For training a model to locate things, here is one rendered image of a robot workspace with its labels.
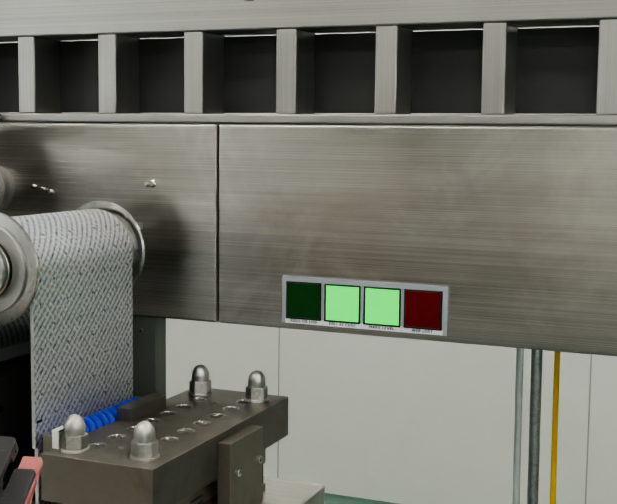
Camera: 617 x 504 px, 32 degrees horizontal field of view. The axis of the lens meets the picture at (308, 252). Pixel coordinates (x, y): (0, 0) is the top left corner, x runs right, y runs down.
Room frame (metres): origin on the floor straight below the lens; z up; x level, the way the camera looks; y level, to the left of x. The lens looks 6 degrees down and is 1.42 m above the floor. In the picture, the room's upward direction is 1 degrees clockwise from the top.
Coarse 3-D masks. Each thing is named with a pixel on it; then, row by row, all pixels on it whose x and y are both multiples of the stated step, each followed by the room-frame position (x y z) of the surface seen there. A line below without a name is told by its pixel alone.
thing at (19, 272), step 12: (0, 228) 1.36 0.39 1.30; (0, 240) 1.36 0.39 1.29; (12, 240) 1.35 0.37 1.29; (12, 252) 1.35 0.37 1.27; (132, 252) 1.58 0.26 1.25; (12, 264) 1.35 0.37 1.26; (24, 264) 1.35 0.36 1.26; (12, 276) 1.35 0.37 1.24; (24, 276) 1.35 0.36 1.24; (12, 288) 1.35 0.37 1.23; (0, 300) 1.36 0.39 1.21; (12, 300) 1.35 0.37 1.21
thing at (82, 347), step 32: (128, 288) 1.56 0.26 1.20; (32, 320) 1.35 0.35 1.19; (64, 320) 1.41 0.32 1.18; (96, 320) 1.48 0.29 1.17; (128, 320) 1.56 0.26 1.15; (32, 352) 1.35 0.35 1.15; (64, 352) 1.41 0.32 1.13; (96, 352) 1.48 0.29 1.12; (128, 352) 1.56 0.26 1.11; (32, 384) 1.35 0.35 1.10; (64, 384) 1.41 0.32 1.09; (96, 384) 1.48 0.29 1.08; (128, 384) 1.56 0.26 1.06; (32, 416) 1.35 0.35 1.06; (64, 416) 1.41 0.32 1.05; (32, 448) 1.35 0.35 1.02
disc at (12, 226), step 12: (0, 216) 1.36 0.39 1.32; (12, 228) 1.36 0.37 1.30; (24, 240) 1.35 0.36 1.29; (24, 252) 1.35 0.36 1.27; (36, 264) 1.34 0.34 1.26; (36, 276) 1.34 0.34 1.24; (24, 288) 1.35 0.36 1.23; (36, 288) 1.35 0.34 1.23; (24, 300) 1.35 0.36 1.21; (0, 312) 1.37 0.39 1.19; (12, 312) 1.36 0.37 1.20; (24, 312) 1.35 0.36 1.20; (0, 324) 1.37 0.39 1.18
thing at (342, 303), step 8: (328, 288) 1.54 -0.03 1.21; (336, 288) 1.54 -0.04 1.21; (344, 288) 1.53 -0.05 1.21; (352, 288) 1.53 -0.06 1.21; (328, 296) 1.54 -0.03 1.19; (336, 296) 1.54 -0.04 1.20; (344, 296) 1.53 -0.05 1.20; (352, 296) 1.53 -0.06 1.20; (328, 304) 1.54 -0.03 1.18; (336, 304) 1.54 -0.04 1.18; (344, 304) 1.53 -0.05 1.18; (352, 304) 1.53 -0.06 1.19; (328, 312) 1.54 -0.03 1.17; (336, 312) 1.53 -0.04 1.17; (344, 312) 1.53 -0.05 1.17; (352, 312) 1.53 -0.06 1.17; (336, 320) 1.53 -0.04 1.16; (344, 320) 1.53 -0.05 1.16; (352, 320) 1.53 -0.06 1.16
